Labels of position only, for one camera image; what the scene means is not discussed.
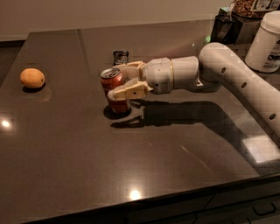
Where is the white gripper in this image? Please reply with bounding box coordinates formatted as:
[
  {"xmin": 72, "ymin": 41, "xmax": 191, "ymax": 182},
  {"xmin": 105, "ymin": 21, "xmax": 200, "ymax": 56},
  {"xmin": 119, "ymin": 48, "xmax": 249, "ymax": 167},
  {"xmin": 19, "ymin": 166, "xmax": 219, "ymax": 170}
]
[{"xmin": 107, "ymin": 56, "xmax": 199, "ymax": 102}]

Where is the red coke can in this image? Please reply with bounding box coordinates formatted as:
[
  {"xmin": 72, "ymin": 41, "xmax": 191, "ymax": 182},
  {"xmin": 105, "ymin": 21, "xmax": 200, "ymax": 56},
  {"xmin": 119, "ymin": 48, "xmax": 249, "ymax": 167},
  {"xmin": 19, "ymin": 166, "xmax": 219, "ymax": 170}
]
[{"xmin": 101, "ymin": 67, "xmax": 130, "ymax": 114}]

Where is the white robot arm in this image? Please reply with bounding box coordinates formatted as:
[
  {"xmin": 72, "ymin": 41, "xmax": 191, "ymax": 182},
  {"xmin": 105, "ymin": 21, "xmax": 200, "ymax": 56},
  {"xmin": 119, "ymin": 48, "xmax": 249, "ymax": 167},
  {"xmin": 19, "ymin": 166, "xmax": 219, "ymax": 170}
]
[{"xmin": 108, "ymin": 43, "xmax": 280, "ymax": 141}]

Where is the black snack packet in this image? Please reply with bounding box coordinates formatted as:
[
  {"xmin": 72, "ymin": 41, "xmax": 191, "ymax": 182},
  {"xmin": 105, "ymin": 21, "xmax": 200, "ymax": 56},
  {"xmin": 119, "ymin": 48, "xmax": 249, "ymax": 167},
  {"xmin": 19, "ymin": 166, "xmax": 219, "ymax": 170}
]
[{"xmin": 113, "ymin": 51, "xmax": 129, "ymax": 66}]

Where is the orange fruit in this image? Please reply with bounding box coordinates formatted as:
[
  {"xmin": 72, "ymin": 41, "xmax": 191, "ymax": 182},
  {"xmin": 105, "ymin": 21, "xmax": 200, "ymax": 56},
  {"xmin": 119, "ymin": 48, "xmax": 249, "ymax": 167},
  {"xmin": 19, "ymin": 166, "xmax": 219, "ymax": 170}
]
[{"xmin": 20, "ymin": 68, "xmax": 46, "ymax": 88}]

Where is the black mesh pen cup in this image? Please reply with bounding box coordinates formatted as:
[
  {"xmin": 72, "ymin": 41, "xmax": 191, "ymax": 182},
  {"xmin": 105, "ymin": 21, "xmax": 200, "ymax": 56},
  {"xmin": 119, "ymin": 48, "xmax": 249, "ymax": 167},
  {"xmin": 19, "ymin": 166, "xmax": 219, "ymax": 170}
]
[{"xmin": 211, "ymin": 15, "xmax": 235, "ymax": 44}]

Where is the dark box on counter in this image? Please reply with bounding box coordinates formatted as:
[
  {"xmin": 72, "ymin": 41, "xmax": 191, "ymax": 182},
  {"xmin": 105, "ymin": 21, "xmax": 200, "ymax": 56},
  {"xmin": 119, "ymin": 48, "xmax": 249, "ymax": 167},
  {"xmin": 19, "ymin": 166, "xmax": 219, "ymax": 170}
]
[{"xmin": 228, "ymin": 13, "xmax": 261, "ymax": 45}]

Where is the jar of nuts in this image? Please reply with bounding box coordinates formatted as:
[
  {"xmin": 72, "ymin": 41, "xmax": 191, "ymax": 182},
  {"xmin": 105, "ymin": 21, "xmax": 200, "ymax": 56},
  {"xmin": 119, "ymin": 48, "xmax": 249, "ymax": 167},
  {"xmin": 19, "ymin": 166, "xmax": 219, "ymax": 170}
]
[{"xmin": 233, "ymin": 0, "xmax": 265, "ymax": 18}]

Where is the white plastic canister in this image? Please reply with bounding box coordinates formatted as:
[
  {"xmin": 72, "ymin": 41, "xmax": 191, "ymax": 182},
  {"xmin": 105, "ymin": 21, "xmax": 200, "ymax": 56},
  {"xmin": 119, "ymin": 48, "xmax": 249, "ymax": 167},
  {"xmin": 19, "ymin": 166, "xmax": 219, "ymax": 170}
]
[{"xmin": 245, "ymin": 10, "xmax": 280, "ymax": 73}]

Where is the dark cabinet drawer with handle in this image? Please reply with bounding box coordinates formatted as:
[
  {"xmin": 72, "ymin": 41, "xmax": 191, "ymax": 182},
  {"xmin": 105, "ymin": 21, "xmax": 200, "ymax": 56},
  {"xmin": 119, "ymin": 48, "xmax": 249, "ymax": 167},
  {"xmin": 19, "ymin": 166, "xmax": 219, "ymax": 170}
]
[{"xmin": 193, "ymin": 196, "xmax": 280, "ymax": 224}]

